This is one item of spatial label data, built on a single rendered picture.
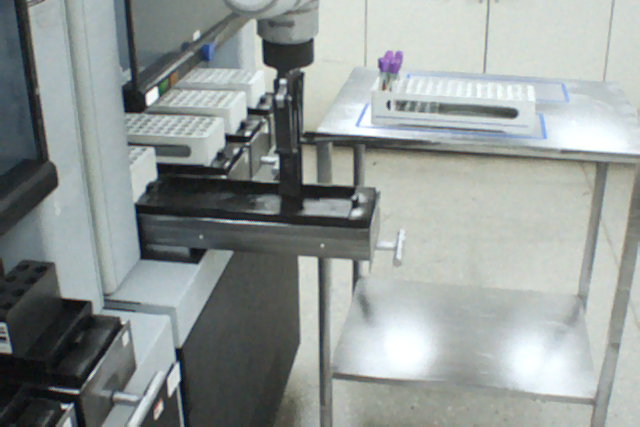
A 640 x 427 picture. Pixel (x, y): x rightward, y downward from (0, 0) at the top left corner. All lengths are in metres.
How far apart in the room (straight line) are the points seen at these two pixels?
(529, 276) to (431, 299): 0.76
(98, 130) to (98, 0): 0.16
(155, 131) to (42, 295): 0.51
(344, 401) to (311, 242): 0.99
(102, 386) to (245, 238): 0.36
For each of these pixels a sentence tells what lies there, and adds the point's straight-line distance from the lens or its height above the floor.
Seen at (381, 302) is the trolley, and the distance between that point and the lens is 1.93.
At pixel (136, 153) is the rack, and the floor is 0.86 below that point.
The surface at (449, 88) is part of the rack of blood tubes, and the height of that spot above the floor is 0.88.
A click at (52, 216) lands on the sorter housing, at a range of 0.93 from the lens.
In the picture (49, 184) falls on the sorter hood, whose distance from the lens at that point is 0.87.
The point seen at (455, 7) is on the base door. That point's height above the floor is 0.67.
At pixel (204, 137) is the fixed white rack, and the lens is 1.29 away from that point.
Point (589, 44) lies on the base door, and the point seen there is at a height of 0.54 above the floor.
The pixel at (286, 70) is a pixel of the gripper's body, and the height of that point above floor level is 1.01.
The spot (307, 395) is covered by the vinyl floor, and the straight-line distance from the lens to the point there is 2.09.
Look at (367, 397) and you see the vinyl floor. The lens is 2.08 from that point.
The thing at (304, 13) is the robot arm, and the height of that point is 1.09.
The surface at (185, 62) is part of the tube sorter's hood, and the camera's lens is 1.26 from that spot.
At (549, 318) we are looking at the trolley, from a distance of 1.93.
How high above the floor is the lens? 1.30
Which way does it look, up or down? 24 degrees down
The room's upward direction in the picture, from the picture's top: straight up
